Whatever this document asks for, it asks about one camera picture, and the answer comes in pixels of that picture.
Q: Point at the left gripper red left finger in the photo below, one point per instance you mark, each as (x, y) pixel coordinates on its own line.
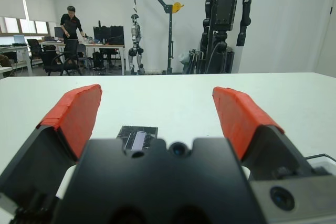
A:
(73, 113)

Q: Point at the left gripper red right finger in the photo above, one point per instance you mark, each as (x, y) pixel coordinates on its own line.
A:
(241, 119)

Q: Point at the black box lid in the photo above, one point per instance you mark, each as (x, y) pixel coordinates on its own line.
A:
(136, 134)

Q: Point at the black office armchair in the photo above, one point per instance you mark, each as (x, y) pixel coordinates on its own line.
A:
(56, 61)

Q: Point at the black bag under desk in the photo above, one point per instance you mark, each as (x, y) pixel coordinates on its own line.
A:
(97, 60)

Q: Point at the office desks with chairs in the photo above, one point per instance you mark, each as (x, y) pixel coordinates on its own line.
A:
(105, 46)

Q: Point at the black mesh office chair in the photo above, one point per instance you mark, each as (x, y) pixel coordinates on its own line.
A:
(34, 44)

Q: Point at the small computer monitor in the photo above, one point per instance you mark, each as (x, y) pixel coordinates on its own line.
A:
(59, 32)

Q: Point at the grey plastic bag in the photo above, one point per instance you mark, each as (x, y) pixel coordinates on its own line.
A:
(183, 58)

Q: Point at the black computer monitor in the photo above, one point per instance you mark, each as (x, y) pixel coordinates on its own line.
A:
(117, 35)
(102, 33)

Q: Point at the short white desk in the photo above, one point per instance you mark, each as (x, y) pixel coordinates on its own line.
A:
(15, 48)

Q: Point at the person in black shirt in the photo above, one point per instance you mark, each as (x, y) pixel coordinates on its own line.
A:
(70, 24)

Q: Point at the open laptop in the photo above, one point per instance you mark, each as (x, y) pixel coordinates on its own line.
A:
(19, 39)

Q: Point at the hanging silver humanoid robot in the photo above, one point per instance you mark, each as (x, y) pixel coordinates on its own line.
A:
(135, 35)

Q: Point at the dark hoist crane stand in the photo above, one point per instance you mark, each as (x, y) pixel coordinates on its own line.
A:
(170, 37)

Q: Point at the large black robot on stand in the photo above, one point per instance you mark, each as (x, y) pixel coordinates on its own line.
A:
(224, 11)

